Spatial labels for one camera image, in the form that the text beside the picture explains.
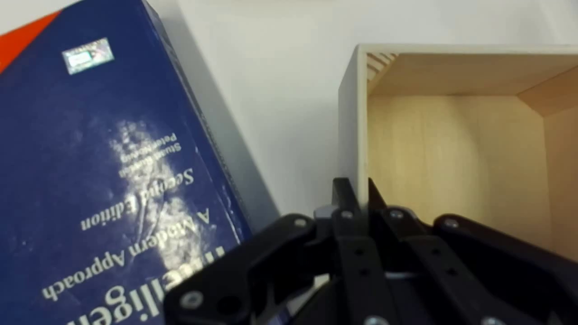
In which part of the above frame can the small wooden box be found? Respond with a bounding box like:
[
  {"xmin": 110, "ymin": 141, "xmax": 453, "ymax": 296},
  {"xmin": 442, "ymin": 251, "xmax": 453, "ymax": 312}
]
[{"xmin": 336, "ymin": 43, "xmax": 578, "ymax": 264}]

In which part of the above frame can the blue hardcover textbook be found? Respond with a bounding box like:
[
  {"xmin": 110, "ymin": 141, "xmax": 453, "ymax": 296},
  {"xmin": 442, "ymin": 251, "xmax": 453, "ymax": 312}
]
[{"xmin": 0, "ymin": 0, "xmax": 282, "ymax": 325}]

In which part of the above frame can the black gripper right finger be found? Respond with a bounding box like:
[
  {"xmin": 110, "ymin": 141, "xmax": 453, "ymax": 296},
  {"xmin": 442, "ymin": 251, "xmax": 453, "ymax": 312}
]
[{"xmin": 367, "ymin": 177, "xmax": 578, "ymax": 325}]

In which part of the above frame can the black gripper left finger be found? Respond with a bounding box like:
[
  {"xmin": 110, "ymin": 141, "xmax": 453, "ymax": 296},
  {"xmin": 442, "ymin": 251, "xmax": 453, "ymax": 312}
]
[{"xmin": 161, "ymin": 175, "xmax": 386, "ymax": 325}]

